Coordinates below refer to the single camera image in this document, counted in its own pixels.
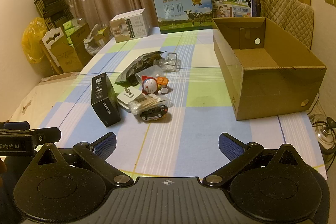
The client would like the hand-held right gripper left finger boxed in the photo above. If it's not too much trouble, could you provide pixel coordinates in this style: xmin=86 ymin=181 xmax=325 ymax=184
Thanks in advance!
xmin=34 ymin=132 xmax=134 ymax=187

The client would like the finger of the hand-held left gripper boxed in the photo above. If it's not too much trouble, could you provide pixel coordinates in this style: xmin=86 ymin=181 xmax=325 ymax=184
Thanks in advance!
xmin=0 ymin=121 xmax=30 ymax=130
xmin=0 ymin=127 xmax=62 ymax=147

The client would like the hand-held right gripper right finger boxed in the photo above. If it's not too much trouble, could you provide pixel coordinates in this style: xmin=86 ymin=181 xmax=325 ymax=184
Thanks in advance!
xmin=202 ymin=132 xmax=302 ymax=187

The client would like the long black product box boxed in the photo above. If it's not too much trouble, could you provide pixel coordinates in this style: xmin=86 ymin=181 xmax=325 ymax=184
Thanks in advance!
xmin=91 ymin=72 xmax=121 ymax=128

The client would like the white power adapter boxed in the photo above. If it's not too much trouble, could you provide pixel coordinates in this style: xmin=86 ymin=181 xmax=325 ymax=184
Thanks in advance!
xmin=117 ymin=86 xmax=143 ymax=111

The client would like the black toy car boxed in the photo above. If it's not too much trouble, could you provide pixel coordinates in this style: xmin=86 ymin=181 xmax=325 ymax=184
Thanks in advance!
xmin=139 ymin=105 xmax=169 ymax=122

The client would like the cotton swab packet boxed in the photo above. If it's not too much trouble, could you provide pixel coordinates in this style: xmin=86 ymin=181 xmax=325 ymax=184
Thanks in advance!
xmin=129 ymin=94 xmax=171 ymax=115

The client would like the brown cardboard box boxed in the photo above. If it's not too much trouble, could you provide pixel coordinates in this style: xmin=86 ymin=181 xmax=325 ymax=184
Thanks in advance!
xmin=212 ymin=17 xmax=327 ymax=121

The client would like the red blue cat figurine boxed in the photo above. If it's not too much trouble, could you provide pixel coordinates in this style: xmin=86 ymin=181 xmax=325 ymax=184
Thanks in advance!
xmin=141 ymin=74 xmax=169 ymax=95

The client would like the silver foil bag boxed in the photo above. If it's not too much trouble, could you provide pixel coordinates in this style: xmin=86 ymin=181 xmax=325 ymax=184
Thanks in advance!
xmin=115 ymin=50 xmax=167 ymax=86

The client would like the clear plastic pouch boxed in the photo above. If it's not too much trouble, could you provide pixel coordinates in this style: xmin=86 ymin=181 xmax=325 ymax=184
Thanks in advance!
xmin=135 ymin=64 xmax=164 ymax=83

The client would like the clear plastic bag with clip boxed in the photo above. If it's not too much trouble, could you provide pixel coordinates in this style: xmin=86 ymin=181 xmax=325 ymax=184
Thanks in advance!
xmin=157 ymin=52 xmax=181 ymax=72

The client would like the checked tablecloth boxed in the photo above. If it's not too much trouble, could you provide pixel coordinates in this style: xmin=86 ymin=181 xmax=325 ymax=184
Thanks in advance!
xmin=39 ymin=27 xmax=327 ymax=178

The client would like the yellow plastic bag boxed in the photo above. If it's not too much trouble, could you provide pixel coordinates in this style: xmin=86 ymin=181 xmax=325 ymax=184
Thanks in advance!
xmin=22 ymin=17 xmax=49 ymax=64

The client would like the large brown floor carton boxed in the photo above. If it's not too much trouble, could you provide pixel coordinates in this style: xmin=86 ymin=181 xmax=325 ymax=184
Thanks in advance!
xmin=50 ymin=23 xmax=92 ymax=73

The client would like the glass pot lid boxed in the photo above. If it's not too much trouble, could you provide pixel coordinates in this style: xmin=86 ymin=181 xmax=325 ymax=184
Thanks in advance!
xmin=310 ymin=112 xmax=336 ymax=155

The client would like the white wooden chair back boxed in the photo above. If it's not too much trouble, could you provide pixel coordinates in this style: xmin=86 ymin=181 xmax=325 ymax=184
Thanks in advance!
xmin=39 ymin=27 xmax=66 ymax=75

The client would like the crumpled clear plastic bag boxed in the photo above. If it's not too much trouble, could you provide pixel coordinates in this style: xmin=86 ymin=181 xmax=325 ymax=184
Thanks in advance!
xmin=83 ymin=24 xmax=105 ymax=56

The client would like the stack of green packets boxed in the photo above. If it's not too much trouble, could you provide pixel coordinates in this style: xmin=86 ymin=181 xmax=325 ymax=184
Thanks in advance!
xmin=63 ymin=19 xmax=84 ymax=46

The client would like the small brown floor carton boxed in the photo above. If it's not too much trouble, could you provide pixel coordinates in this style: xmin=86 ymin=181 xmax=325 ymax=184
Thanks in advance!
xmin=94 ymin=26 xmax=112 ymax=47

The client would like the folding step ladder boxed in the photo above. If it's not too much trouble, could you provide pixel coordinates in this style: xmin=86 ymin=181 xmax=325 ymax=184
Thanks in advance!
xmin=34 ymin=0 xmax=75 ymax=30

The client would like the small beige product box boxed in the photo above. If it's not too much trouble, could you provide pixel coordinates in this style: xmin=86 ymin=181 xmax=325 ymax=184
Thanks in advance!
xmin=109 ymin=8 xmax=150 ymax=43

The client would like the quilted beige chair cover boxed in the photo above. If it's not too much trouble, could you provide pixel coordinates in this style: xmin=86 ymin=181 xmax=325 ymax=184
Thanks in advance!
xmin=256 ymin=0 xmax=314 ymax=50

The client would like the light blue milk carton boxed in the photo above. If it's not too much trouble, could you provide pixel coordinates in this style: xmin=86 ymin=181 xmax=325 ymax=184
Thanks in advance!
xmin=153 ymin=0 xmax=214 ymax=35

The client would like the black power cord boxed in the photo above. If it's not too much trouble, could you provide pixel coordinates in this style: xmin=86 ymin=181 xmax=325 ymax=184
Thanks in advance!
xmin=311 ymin=98 xmax=336 ymax=130

